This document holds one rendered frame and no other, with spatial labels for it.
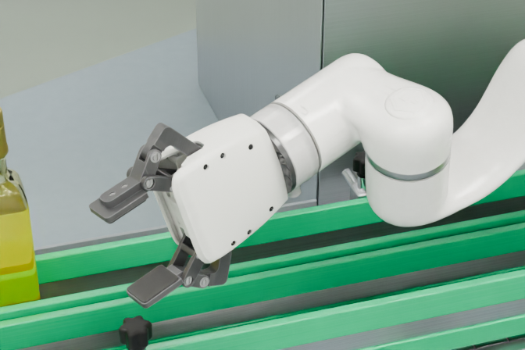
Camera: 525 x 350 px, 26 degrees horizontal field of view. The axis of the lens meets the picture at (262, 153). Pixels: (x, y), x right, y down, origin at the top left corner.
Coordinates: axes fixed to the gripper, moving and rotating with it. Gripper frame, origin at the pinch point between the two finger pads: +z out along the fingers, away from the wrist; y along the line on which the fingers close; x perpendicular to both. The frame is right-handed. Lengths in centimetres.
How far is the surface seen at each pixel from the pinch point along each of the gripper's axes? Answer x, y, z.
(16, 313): -16.8, -10.9, 7.0
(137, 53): -97, -35, -49
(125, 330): -2.7, -9.0, 2.0
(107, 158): -69, -34, -26
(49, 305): -15.6, -11.6, 4.1
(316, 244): -13.3, -23.6, -25.0
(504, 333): 7.3, -30.5, -31.4
